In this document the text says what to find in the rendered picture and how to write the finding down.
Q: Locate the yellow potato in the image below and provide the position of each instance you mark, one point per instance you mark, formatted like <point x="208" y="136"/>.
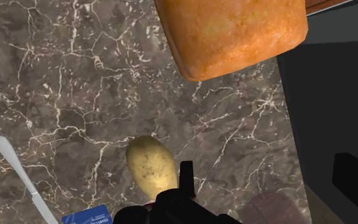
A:
<point x="150" y="166"/>

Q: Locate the white table knife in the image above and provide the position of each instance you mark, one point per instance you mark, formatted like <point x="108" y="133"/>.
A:
<point x="17" y="169"/>

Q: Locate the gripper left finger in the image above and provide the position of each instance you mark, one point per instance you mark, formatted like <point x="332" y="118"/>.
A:
<point x="178" y="208"/>

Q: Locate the orange-brown bread loaf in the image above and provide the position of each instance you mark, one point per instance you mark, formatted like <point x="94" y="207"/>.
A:
<point x="231" y="34"/>

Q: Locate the blue card box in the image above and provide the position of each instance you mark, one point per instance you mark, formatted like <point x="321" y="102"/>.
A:
<point x="88" y="217"/>

